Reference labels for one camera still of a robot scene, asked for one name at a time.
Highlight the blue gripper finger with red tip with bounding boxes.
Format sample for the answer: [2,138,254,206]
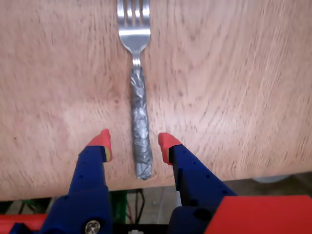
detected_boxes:
[158,132,239,234]
[40,128,114,234]

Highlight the metal fork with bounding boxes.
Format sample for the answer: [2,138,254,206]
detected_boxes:
[117,0,154,181]

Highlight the green table clamp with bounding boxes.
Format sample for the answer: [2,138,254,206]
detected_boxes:
[109,189,129,224]

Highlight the black and red cables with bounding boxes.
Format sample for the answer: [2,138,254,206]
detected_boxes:
[126,189,146,224]

